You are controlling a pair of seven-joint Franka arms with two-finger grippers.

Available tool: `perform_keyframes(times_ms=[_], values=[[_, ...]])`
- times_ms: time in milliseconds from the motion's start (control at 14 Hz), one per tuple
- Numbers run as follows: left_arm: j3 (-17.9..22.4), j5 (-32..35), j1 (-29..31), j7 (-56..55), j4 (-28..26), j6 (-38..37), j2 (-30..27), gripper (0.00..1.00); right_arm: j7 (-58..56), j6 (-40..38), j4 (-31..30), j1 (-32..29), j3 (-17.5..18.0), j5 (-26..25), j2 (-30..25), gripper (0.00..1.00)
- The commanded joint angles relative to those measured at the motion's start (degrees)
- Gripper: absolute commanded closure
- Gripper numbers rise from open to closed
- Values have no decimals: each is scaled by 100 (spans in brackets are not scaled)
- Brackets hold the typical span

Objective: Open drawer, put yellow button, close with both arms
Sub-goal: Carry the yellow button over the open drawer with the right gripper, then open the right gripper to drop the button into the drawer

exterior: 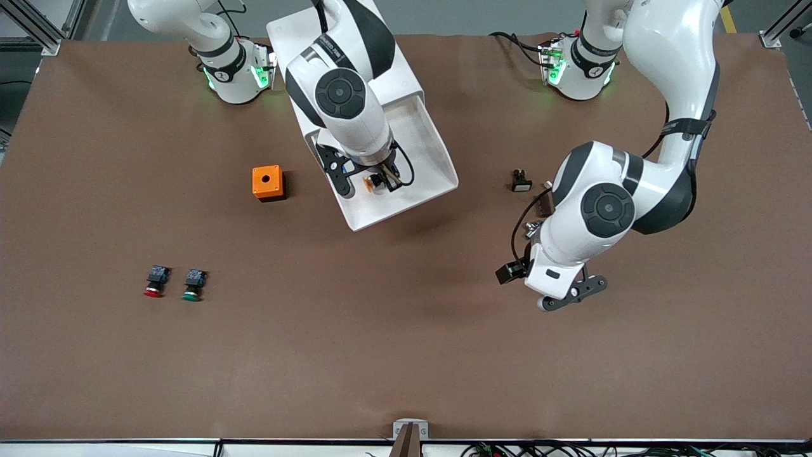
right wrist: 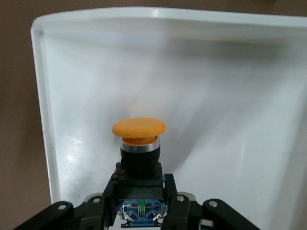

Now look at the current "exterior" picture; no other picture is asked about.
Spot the green mushroom push button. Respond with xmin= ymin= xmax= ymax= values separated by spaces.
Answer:
xmin=181 ymin=268 xmax=206 ymax=302

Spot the red mushroom push button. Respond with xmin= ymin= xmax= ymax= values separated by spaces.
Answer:
xmin=143 ymin=265 xmax=171 ymax=298

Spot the orange box with hole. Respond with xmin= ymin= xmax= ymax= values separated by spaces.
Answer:
xmin=252 ymin=165 xmax=287 ymax=202

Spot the black cable bundle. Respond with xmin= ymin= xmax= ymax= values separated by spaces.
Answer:
xmin=462 ymin=440 xmax=812 ymax=457

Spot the black arm base cable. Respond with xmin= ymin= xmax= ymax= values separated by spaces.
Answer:
xmin=488 ymin=30 xmax=547 ymax=67

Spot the aluminium frame profile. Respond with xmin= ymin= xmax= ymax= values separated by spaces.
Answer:
xmin=758 ymin=0 xmax=812 ymax=50
xmin=0 ymin=0 xmax=86 ymax=56

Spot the white table edge rail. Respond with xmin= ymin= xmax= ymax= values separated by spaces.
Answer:
xmin=0 ymin=437 xmax=812 ymax=457

